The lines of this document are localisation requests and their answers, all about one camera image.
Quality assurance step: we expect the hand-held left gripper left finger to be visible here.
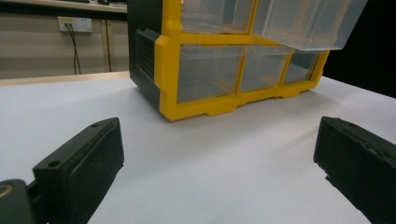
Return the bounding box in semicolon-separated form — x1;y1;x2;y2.
32;117;125;224

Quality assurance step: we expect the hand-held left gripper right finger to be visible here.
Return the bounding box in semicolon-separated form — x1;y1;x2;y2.
313;116;396;224

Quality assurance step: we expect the yellow black drawer cabinet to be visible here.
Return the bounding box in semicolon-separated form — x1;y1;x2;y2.
126;0;331;121

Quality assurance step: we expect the clear plastic drawer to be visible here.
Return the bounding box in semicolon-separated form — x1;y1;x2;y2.
180;0;256;35
177;44;247;104
239;45;293;92
251;0;369;51

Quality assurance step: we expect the black cable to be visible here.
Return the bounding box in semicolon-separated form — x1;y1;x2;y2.
105;19;112;73
64;23;82;76

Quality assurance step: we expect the white wall socket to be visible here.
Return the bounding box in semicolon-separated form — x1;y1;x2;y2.
57;16;93;34

